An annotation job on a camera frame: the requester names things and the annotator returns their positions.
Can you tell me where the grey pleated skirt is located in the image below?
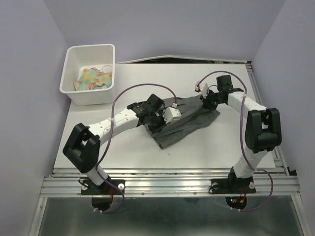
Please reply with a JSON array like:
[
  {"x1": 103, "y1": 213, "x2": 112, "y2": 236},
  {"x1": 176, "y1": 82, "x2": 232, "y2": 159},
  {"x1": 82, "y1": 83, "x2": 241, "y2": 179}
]
[{"x1": 145, "y1": 95, "x2": 220, "y2": 149}]

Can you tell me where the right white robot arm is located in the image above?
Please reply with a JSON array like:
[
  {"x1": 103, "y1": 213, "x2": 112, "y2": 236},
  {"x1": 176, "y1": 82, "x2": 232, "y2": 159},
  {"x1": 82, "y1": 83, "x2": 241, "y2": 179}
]
[{"x1": 195, "y1": 72, "x2": 282, "y2": 192}]

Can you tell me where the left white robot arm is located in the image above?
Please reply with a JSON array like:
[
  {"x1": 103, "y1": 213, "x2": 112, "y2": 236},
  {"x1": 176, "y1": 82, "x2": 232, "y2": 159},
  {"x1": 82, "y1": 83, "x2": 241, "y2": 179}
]
[{"x1": 63, "y1": 94, "x2": 171, "y2": 194}]

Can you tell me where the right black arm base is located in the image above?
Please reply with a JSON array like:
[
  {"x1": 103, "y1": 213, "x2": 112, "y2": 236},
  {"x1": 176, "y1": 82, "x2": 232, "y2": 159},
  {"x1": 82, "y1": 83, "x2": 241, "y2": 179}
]
[{"x1": 208, "y1": 177, "x2": 256, "y2": 210}]

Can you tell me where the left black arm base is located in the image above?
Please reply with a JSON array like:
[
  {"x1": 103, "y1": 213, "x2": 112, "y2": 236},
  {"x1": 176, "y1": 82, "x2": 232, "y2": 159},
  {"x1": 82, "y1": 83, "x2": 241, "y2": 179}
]
[{"x1": 78, "y1": 177, "x2": 126, "y2": 214}]

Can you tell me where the pastel tie-dye skirt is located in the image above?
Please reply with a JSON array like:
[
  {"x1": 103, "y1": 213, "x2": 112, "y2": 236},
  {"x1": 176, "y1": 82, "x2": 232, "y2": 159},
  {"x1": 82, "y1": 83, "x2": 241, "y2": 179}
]
[{"x1": 73, "y1": 65, "x2": 113, "y2": 91}]

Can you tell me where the white plastic bin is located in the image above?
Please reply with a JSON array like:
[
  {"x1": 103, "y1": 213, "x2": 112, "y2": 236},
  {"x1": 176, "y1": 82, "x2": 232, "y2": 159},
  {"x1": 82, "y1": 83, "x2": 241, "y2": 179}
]
[{"x1": 60, "y1": 44, "x2": 115, "y2": 106}]

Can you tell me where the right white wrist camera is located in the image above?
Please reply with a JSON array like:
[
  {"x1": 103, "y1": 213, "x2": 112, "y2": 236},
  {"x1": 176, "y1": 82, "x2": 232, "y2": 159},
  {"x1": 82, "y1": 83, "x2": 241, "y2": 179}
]
[{"x1": 194, "y1": 82, "x2": 209, "y2": 97}]

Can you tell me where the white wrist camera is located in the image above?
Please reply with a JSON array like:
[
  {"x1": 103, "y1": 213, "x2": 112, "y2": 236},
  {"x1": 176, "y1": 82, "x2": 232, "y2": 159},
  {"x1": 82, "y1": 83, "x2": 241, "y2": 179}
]
[
  {"x1": 194, "y1": 82, "x2": 209, "y2": 97},
  {"x1": 162, "y1": 107, "x2": 182, "y2": 124}
]

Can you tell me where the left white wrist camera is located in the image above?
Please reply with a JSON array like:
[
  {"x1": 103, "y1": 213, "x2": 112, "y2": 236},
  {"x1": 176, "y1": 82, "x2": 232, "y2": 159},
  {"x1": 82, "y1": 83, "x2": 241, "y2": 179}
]
[{"x1": 162, "y1": 107, "x2": 182, "y2": 124}]

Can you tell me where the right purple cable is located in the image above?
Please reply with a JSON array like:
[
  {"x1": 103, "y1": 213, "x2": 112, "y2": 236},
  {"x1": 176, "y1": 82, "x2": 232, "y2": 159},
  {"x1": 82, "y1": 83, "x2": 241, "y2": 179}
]
[{"x1": 195, "y1": 71, "x2": 274, "y2": 212}]

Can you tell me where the purple cable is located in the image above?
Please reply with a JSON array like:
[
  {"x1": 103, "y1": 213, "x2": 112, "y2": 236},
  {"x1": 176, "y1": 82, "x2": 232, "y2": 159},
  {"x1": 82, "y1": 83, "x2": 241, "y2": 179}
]
[
  {"x1": 93, "y1": 83, "x2": 179, "y2": 214},
  {"x1": 195, "y1": 71, "x2": 274, "y2": 212}
]

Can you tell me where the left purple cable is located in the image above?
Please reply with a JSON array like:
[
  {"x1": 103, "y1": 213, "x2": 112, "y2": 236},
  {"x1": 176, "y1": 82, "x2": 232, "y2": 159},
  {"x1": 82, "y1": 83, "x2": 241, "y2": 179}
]
[{"x1": 93, "y1": 83, "x2": 179, "y2": 214}]

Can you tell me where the aluminium rail frame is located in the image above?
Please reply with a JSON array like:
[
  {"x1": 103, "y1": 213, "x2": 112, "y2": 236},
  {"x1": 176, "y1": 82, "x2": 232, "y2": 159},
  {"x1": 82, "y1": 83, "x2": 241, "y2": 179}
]
[{"x1": 29, "y1": 60, "x2": 306, "y2": 236}]

